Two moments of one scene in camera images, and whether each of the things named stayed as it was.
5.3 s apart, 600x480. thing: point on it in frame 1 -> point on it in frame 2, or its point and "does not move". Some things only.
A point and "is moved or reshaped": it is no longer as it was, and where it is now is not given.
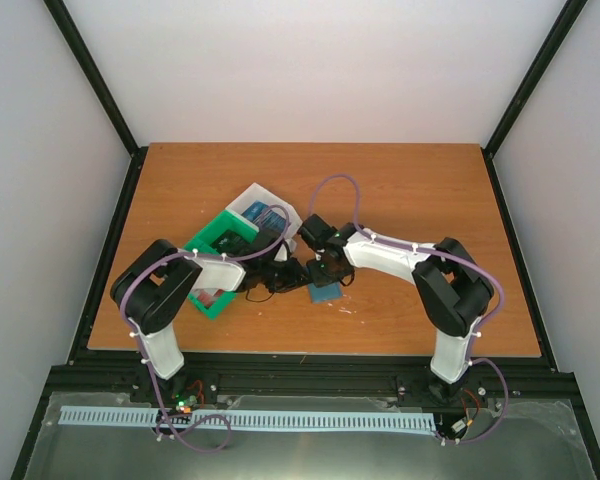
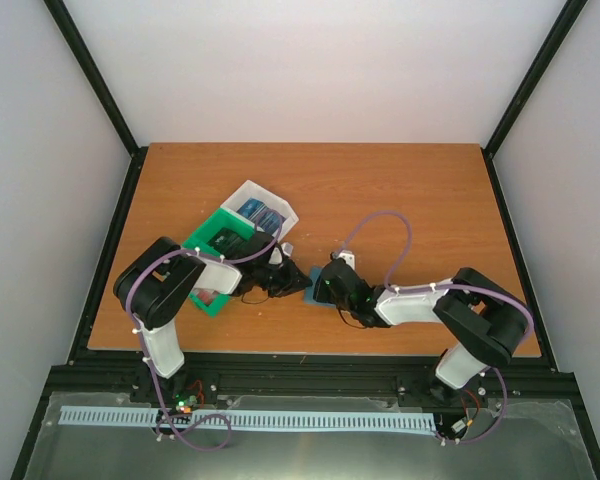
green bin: [217, 306] does not move
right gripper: [319, 280] -> [321, 294]
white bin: [254, 193] is moved or reshaped
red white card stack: [207, 296] does not move
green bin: [217, 227] does not move
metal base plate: [533, 439] does not move
